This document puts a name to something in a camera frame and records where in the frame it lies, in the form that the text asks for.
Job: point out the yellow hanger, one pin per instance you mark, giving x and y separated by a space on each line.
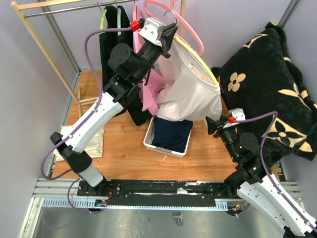
181 42

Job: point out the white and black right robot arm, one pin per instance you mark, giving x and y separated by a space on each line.
254 182

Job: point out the navy blue t shirt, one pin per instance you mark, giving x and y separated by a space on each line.
171 135

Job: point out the lime green hanger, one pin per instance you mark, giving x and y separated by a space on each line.
103 15

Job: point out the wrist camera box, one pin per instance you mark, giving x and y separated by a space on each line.
149 29
235 117

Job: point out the black t shirt far left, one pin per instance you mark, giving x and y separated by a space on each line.
108 40

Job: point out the white t shirt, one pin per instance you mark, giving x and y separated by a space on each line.
188 93

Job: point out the white perforated plastic basket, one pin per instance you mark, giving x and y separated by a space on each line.
148 142

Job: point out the pink plastic hanger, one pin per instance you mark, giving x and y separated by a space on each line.
164 6

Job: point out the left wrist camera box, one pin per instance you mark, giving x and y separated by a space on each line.
149 29

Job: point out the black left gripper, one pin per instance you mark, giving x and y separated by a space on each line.
167 39

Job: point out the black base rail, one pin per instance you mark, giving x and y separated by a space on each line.
158 193

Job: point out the wooden clothes rack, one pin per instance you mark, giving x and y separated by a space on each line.
41 8

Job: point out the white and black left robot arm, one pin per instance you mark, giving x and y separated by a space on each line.
130 69

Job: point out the pink hanger with metal hook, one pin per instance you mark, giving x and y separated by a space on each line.
135 12

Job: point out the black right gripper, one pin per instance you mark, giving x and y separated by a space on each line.
212 126

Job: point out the black floral plush blanket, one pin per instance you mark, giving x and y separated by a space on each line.
261 79

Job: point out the pink t shirt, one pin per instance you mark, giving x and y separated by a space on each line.
150 91

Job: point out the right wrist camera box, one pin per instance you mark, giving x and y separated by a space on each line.
235 117

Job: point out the mint green hanger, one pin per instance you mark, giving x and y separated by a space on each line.
118 16

